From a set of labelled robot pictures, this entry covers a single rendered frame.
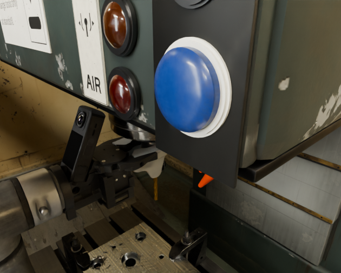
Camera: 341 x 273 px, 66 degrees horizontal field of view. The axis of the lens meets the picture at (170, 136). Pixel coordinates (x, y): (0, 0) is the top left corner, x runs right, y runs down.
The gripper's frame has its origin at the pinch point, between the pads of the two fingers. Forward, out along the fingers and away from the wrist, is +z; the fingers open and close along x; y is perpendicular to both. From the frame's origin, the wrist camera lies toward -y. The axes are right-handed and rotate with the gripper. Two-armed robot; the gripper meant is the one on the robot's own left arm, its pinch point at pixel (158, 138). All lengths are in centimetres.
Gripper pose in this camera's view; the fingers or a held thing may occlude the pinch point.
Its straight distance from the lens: 50.5
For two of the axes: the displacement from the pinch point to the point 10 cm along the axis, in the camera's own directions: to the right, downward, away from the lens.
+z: 7.5, -2.8, 5.9
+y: 0.2, 9.1, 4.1
